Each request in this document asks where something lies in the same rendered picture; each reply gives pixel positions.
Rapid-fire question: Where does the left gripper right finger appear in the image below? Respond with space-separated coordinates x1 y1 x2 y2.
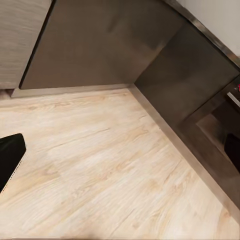
224 132 240 173

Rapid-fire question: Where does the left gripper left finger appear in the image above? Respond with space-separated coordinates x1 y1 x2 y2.
0 133 26 193

